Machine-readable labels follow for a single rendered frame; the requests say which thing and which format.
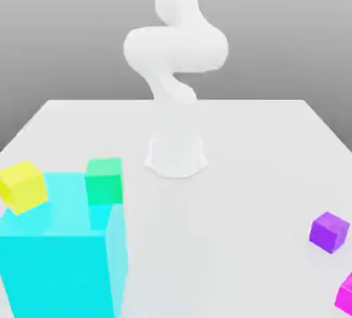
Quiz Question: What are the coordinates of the small magenta cube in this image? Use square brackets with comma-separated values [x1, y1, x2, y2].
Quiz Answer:
[334, 272, 352, 317]

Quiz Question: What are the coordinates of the small yellow cube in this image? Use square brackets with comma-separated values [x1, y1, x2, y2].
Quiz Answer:
[0, 160, 50, 216]

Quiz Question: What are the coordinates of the small purple cube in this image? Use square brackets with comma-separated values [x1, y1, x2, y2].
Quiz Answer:
[308, 211, 351, 255]

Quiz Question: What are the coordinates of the large cyan box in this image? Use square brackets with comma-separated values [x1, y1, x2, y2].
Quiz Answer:
[0, 171, 129, 318]

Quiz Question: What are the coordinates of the small green cube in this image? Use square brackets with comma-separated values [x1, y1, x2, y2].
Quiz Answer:
[84, 157, 124, 205]

